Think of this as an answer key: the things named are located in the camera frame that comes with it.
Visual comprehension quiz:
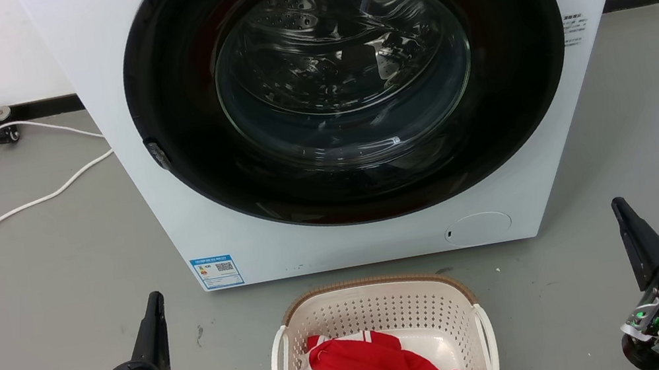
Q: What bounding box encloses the beige plastic laundry basket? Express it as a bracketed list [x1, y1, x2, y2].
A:
[258, 258, 502, 370]

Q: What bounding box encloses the white front-load washing machine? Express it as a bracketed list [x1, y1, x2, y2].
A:
[19, 0, 659, 316]

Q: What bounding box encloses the black round washer door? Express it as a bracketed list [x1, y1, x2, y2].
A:
[109, 0, 591, 260]

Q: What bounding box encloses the round white filter cover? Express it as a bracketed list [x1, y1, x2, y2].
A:
[441, 208, 515, 251]

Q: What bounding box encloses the small printed text sticker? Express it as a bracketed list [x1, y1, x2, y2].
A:
[560, 11, 592, 48]

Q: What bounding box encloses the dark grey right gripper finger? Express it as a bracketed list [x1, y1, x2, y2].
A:
[610, 190, 659, 295]

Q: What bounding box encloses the blue energy label sticker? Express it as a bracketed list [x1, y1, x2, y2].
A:
[189, 251, 246, 293]

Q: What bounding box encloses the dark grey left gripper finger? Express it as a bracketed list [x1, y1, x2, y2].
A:
[120, 290, 176, 370]

